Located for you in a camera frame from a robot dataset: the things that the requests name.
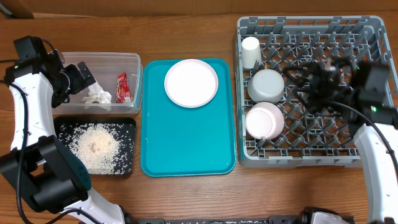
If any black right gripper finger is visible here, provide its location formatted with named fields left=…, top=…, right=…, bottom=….
left=282, top=63, right=311, bottom=84
left=287, top=87, right=308, bottom=108

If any white napkin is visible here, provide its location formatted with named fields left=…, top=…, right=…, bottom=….
left=82, top=82, right=112, bottom=111

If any white bowl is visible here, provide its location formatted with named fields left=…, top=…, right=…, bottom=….
left=248, top=69, right=284, bottom=103

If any pink bowl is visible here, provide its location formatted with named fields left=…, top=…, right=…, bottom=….
left=246, top=102, right=284, bottom=139

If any red snack wrapper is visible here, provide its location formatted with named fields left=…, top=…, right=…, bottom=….
left=116, top=72, right=132, bottom=103

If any white paper cup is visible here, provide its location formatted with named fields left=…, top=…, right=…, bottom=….
left=241, top=37, right=262, bottom=69

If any white pink-rimmed plate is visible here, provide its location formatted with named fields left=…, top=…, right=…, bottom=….
left=164, top=59, right=219, bottom=108

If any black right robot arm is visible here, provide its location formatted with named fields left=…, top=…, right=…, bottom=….
left=282, top=58, right=397, bottom=223

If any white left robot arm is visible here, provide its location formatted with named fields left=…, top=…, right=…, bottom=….
left=1, top=36, right=134, bottom=223

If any clear plastic waste bin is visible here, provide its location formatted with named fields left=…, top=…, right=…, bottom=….
left=52, top=52, right=143, bottom=114

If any grey plastic dish rack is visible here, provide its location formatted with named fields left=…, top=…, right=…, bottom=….
left=234, top=16, right=397, bottom=167

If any black plastic tray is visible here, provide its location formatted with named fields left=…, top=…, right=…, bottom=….
left=52, top=116, right=137, bottom=175

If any pile of white rice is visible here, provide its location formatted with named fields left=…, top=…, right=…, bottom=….
left=58, top=123, right=133, bottom=175

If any teal plastic tray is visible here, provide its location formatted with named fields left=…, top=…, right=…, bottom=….
left=141, top=58, right=237, bottom=177

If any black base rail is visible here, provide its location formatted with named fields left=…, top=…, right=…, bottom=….
left=137, top=215, right=302, bottom=224

